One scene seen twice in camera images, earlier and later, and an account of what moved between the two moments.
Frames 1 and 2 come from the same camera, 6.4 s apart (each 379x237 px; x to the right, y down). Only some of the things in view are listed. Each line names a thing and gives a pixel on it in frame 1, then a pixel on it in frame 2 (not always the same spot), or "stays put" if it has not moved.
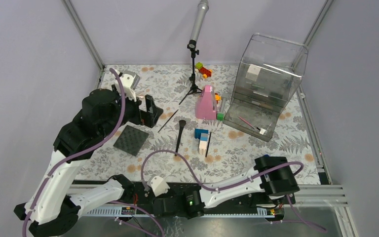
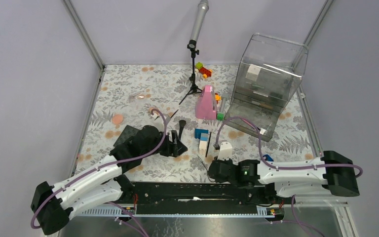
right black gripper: (159, 198) → (229, 161)
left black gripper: (149, 118) → (173, 148)
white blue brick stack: (202, 134) stays put
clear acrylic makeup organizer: (270, 74) stays put
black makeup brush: (182, 123) stays put
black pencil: (208, 144) stays put
